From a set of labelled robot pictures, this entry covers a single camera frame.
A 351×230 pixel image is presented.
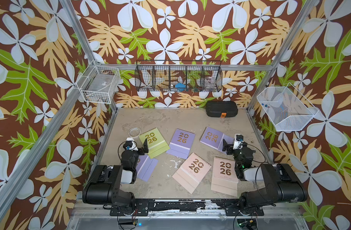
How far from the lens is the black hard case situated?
114 cm

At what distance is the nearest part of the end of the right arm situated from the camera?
70cm

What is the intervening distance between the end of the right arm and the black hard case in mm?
336
